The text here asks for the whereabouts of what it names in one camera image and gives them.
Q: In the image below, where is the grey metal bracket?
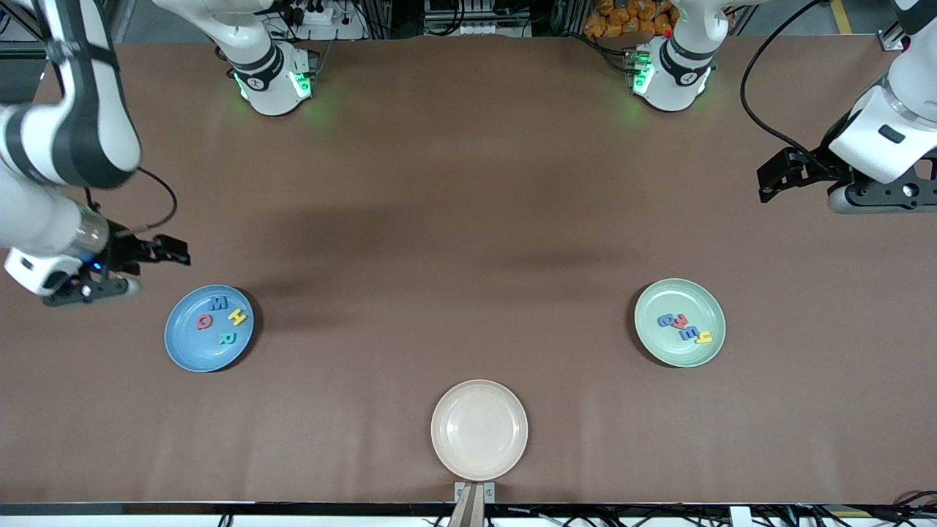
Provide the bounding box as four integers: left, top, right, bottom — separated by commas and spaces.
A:
454, 481, 496, 506

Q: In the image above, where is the aluminium frame post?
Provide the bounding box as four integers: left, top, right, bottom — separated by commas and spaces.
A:
0, 0, 52, 61
878, 20, 910, 52

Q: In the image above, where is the green round plate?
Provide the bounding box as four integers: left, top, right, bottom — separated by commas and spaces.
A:
634, 278, 727, 368

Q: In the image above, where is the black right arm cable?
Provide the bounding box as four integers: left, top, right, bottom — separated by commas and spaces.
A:
84, 167, 179, 236

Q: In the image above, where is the orange mesh bag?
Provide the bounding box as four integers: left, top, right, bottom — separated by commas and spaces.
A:
583, 0, 678, 39

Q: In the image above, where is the aluminium profile beam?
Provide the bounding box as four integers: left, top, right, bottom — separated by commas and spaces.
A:
447, 486, 487, 527

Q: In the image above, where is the beige round plate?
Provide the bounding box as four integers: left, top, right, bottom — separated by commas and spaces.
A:
430, 379, 529, 482

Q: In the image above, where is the blue round plate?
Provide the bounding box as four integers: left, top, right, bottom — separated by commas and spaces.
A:
164, 285, 255, 373

